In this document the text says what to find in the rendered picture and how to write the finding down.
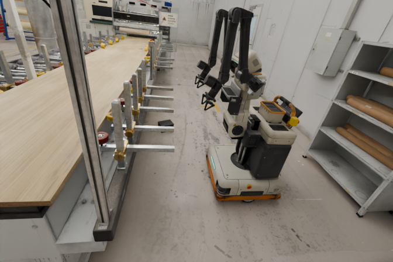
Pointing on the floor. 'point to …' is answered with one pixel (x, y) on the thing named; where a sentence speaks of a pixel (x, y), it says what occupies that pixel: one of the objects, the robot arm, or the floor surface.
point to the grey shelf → (366, 75)
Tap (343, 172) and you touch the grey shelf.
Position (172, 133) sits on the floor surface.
